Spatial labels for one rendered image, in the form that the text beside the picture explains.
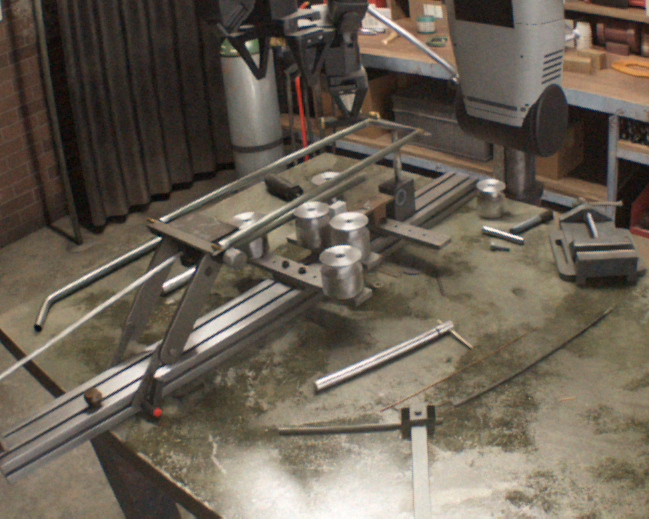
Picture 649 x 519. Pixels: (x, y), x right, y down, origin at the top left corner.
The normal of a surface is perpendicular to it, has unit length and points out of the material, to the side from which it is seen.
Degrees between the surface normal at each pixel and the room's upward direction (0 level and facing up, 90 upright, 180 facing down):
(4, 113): 90
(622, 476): 0
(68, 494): 0
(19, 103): 90
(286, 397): 0
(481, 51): 90
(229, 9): 90
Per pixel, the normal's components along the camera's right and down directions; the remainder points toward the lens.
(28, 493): -0.11, -0.90
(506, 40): -0.73, 0.36
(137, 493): 0.72, 0.23
